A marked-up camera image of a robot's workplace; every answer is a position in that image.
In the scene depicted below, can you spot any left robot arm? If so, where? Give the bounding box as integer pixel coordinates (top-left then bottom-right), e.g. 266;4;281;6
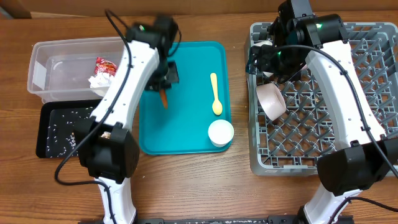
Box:
74;16;181;223

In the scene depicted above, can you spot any large white plate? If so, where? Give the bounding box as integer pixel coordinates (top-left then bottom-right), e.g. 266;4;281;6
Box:
251;40;307;83

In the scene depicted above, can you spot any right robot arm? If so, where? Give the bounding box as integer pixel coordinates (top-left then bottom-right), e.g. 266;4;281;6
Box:
246;1;397;223

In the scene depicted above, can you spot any brown food scrap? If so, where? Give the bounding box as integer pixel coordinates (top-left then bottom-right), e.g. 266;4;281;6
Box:
101;131;111;139

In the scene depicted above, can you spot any white cup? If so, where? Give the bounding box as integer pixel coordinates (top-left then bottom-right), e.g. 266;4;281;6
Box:
208;119;234;147

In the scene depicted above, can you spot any red snack wrapper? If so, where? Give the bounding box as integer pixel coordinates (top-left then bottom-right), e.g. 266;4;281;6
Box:
94;57;118;76

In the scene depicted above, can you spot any white napkin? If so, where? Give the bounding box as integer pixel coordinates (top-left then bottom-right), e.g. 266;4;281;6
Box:
88;73;114;88

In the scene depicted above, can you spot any black plastic tray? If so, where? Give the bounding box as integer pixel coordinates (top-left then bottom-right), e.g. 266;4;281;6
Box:
36;100;101;158

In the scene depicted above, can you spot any yellow plastic spoon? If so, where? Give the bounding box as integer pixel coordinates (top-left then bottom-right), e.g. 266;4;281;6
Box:
210;73;223;116

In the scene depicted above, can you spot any white rice pile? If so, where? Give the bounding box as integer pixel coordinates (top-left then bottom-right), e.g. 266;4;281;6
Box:
45;106;94;158

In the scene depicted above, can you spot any grey dishwasher rack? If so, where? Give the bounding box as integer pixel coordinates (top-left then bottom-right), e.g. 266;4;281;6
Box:
246;22;397;176

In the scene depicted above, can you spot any brown carrot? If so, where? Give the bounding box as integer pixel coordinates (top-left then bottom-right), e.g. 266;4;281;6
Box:
159;89;168;110

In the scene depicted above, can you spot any teal serving tray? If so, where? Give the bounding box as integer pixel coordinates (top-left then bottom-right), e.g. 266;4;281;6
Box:
139;41;231;155

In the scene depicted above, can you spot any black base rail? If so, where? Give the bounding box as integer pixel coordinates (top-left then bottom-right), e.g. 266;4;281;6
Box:
77;214;355;224

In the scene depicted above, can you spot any clear plastic bin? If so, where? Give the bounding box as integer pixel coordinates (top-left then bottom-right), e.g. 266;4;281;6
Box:
27;37;124;103

